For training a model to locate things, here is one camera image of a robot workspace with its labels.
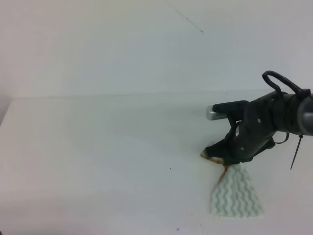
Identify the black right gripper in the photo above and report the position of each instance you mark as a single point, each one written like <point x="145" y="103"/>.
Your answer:
<point x="262" y="127"/>

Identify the brown coffee stain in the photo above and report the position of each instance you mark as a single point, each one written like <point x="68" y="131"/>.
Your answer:
<point x="221" y="174"/>

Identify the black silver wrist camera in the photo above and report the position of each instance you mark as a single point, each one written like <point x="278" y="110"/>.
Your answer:
<point x="233" y="111"/>

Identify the black zip tie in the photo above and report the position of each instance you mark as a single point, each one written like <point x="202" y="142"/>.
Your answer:
<point x="296" y="151"/>

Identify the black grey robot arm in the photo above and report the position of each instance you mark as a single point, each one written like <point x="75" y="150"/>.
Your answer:
<point x="298" y="115"/>

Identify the green white wavy rag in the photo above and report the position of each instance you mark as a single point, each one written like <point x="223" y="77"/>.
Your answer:
<point x="234" y="195"/>

